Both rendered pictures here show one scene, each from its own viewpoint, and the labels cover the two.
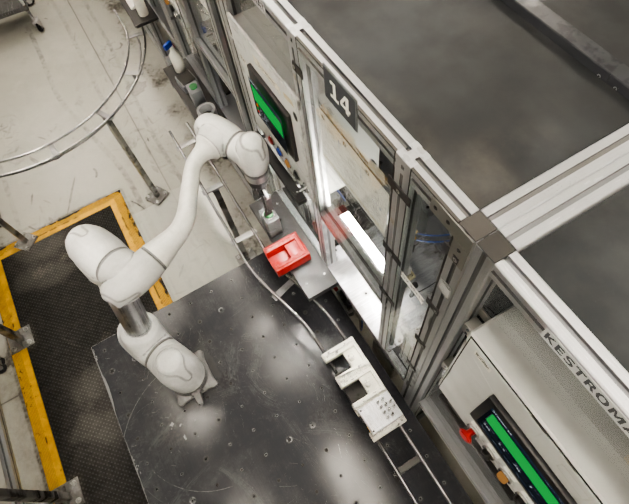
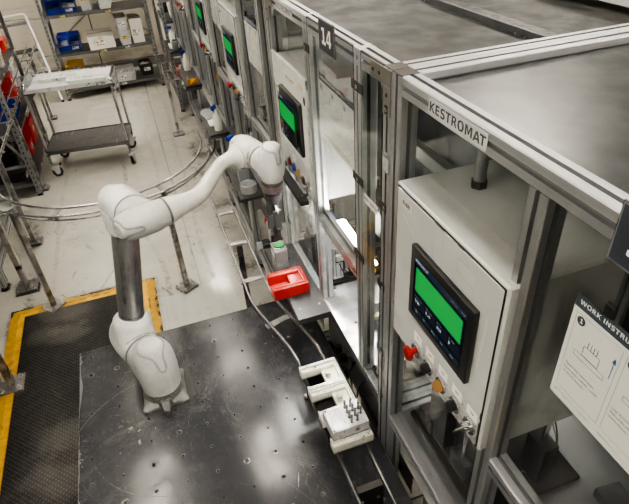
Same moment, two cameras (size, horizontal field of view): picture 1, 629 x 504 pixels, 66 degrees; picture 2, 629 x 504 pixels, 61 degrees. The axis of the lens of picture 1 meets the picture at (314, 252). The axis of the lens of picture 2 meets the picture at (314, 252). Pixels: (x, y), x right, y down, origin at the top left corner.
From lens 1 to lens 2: 0.91 m
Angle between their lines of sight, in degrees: 26
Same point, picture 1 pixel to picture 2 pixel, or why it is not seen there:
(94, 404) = (56, 456)
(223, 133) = (251, 144)
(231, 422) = (191, 435)
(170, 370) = (147, 352)
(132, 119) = (185, 228)
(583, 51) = (504, 21)
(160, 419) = (121, 422)
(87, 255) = (113, 195)
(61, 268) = (76, 330)
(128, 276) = (140, 210)
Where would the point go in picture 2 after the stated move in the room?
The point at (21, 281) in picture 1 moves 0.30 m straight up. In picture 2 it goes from (35, 336) to (17, 301)
